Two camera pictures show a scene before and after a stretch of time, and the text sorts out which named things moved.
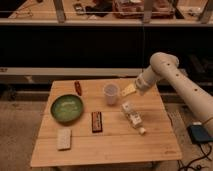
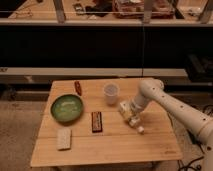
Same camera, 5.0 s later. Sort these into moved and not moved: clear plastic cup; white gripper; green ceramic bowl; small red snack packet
Moved: white gripper
Not moved: small red snack packet; green ceramic bowl; clear plastic cup
